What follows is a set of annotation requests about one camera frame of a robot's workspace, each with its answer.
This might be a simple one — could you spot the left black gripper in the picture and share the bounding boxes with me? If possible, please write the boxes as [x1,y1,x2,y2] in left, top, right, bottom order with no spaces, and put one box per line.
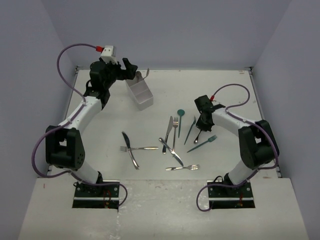
[104,58,138,89]

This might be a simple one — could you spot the teal plastic knife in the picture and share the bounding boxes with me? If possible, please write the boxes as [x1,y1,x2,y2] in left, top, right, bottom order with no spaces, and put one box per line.
[183,115,196,145]

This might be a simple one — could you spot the round metal ladle spoon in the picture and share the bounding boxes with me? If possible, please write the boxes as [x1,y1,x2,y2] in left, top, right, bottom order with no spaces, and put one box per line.
[143,68,150,79]

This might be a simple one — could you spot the teal plastic fork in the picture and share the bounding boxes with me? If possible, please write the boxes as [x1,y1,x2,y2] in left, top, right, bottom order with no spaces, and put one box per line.
[187,135,217,153]

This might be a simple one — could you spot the teal plastic spoon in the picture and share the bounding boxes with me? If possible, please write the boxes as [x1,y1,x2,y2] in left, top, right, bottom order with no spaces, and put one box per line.
[177,109,185,137]

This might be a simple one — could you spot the crossing metal knife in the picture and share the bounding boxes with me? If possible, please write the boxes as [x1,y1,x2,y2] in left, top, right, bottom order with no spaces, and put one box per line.
[159,137,184,167]

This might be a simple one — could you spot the metal fork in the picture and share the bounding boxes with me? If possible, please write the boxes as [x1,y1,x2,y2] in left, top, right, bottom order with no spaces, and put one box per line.
[171,117,179,158]
[165,164,200,171]
[119,146,159,152]

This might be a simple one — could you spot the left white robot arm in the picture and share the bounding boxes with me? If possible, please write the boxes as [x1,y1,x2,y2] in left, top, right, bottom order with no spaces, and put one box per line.
[45,58,138,197]

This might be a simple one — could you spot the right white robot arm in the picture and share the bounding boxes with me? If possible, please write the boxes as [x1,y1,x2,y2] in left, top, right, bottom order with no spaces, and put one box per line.
[194,95,280,197]

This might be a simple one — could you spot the white three-compartment container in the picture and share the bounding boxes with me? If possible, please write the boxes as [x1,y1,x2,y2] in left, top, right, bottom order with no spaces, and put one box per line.
[125,76,154,111]

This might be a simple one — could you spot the upright metal fork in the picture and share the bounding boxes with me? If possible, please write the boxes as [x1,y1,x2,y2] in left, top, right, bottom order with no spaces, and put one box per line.
[171,117,179,158]

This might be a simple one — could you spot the long upright metal knife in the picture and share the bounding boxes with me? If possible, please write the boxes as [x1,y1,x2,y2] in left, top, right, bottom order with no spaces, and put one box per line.
[162,116,173,154]

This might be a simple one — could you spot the left metal knife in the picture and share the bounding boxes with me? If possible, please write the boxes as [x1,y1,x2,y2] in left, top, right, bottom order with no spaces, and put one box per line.
[121,131,140,170]

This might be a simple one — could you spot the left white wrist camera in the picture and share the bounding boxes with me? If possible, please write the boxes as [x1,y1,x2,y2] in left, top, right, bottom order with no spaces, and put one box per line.
[100,45,117,64]

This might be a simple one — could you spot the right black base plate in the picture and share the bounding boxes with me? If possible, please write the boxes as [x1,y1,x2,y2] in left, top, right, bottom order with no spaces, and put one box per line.
[207,182,256,210]

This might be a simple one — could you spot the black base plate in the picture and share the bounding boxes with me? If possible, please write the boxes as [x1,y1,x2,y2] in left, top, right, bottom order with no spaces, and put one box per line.
[207,182,256,210]
[72,181,120,210]

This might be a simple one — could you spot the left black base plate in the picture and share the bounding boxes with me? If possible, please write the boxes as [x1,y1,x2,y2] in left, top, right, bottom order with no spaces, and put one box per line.
[72,181,120,210]

